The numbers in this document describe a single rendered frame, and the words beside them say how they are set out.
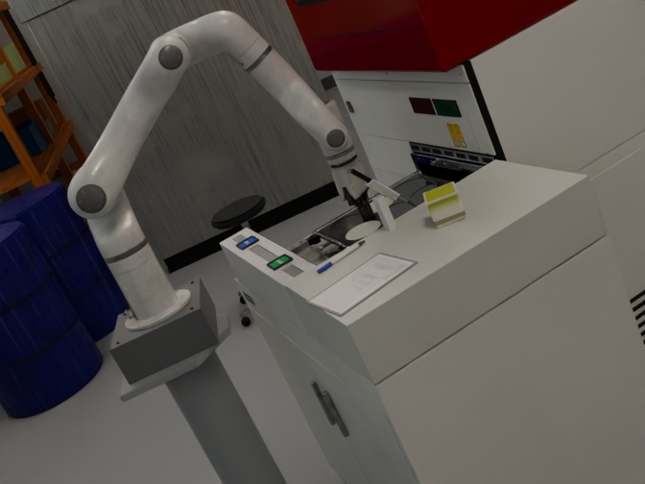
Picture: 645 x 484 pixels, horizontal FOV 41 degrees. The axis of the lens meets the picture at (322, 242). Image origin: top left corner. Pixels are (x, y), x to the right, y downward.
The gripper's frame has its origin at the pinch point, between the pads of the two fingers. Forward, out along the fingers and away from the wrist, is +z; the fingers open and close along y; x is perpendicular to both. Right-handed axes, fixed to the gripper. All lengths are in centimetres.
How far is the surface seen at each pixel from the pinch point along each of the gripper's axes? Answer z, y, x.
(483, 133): -11.6, -6.4, 37.3
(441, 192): -11.2, 25.1, 37.8
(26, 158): -5, -187, -365
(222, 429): 35, 48, -39
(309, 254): 1.9, 17.7, -9.9
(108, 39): -55, -194, -250
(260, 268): -3.9, 33.4, -13.5
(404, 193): 2.2, -11.4, 6.5
